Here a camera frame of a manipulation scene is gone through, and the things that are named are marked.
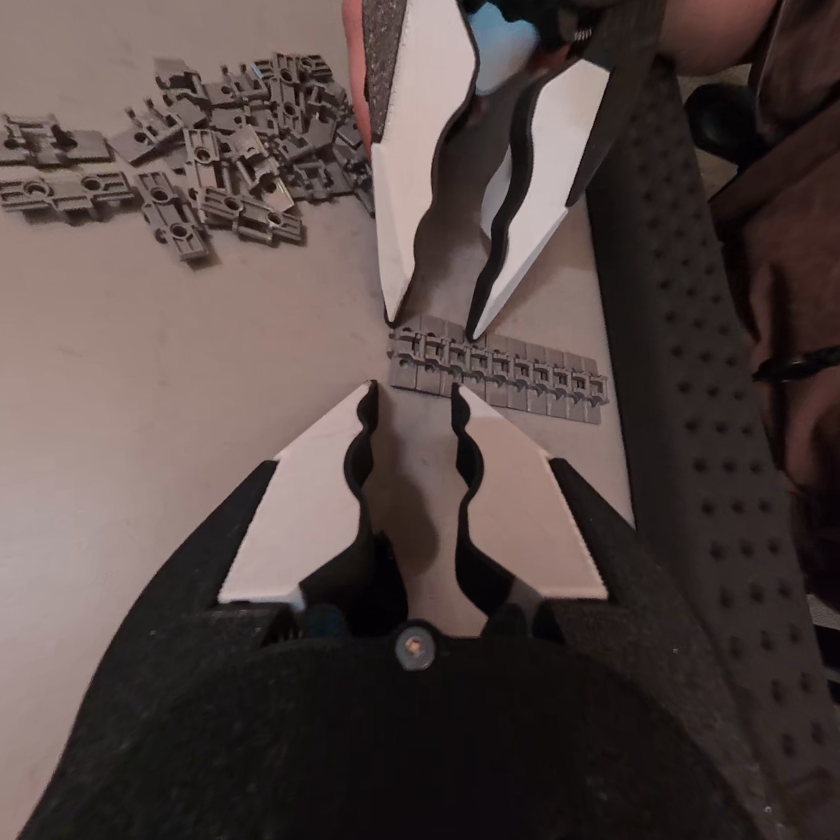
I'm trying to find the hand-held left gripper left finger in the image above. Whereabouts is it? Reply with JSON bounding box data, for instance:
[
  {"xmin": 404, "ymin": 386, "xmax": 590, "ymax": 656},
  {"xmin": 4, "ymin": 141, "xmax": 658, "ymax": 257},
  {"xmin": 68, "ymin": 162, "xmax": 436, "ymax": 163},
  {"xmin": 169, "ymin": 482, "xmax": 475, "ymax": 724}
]
[{"xmin": 217, "ymin": 381, "xmax": 382, "ymax": 606}]

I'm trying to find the black cord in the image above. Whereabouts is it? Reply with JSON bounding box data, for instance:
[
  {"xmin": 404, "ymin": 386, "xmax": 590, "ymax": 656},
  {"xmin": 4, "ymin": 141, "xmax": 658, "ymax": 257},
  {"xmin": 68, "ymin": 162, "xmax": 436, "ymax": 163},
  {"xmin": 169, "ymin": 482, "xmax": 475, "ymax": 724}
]
[{"xmin": 751, "ymin": 346, "xmax": 840, "ymax": 383}]

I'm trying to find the grey desk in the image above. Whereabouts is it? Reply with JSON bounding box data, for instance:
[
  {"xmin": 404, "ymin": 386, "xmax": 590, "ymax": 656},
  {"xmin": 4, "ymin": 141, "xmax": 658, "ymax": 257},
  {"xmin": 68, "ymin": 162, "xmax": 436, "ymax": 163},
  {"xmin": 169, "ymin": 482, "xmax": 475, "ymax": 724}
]
[{"xmin": 0, "ymin": 0, "xmax": 637, "ymax": 840}]

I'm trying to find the person's right forearm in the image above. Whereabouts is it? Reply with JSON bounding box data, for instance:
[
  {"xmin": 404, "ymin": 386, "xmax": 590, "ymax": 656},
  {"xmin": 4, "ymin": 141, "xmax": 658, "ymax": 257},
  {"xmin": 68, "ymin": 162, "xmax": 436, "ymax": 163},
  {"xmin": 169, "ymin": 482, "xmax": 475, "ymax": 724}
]
[{"xmin": 656, "ymin": 0, "xmax": 785, "ymax": 78}]

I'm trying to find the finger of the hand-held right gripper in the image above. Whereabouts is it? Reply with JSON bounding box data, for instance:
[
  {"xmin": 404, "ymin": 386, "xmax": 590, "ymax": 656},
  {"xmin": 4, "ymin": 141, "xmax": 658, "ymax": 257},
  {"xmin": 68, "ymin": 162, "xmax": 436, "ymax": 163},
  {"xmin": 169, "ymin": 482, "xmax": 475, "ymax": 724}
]
[
  {"xmin": 371, "ymin": 0, "xmax": 481, "ymax": 327},
  {"xmin": 466, "ymin": 58, "xmax": 613, "ymax": 342}
]

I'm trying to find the assembled grey track chain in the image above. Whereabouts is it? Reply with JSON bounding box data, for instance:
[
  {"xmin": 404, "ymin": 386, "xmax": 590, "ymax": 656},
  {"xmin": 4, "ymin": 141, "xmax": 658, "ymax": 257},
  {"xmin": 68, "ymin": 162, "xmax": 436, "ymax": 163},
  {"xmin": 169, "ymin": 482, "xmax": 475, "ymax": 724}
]
[{"xmin": 387, "ymin": 314, "xmax": 611, "ymax": 427}]

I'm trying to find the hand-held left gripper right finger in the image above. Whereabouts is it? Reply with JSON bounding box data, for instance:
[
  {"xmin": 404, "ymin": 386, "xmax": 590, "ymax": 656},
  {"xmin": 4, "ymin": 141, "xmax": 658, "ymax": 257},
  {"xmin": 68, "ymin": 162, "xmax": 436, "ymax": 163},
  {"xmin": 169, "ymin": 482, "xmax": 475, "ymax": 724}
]
[{"xmin": 450, "ymin": 382, "xmax": 611, "ymax": 603}]

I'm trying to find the pile of grey track links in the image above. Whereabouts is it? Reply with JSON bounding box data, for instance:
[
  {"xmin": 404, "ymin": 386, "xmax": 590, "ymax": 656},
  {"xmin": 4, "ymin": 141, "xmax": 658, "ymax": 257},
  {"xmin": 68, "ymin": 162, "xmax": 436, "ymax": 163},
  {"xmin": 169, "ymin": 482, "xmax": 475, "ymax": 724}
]
[{"xmin": 0, "ymin": 51, "xmax": 376, "ymax": 265}]

